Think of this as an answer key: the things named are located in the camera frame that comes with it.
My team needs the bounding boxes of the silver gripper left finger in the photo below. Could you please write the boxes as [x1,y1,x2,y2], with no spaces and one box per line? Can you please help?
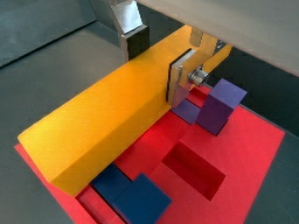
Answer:
[104,0,149,61]

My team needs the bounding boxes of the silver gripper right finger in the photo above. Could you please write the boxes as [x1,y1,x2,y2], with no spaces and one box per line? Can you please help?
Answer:
[165,28,226,108]

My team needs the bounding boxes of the long yellow block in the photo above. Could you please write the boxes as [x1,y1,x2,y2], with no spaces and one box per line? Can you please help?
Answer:
[17,25,192,196]

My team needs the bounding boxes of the red slotted board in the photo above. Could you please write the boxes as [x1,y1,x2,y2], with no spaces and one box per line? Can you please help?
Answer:
[13,84,285,224]

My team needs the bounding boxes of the front light purple peg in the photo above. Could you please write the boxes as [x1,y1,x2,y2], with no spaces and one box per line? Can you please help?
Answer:
[172,100,201,124]

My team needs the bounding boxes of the rear purple peg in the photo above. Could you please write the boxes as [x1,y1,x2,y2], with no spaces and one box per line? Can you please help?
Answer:
[194,79,246,136]

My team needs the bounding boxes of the left dark blue peg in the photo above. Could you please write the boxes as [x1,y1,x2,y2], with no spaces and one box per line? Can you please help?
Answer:
[90,164,130,205]

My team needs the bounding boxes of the dark blue peg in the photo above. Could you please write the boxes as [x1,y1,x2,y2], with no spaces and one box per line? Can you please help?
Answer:
[90,164,130,205]
[113,173,172,224]

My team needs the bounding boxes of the right dark blue peg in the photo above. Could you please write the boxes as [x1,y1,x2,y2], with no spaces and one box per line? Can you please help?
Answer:
[113,173,172,224]

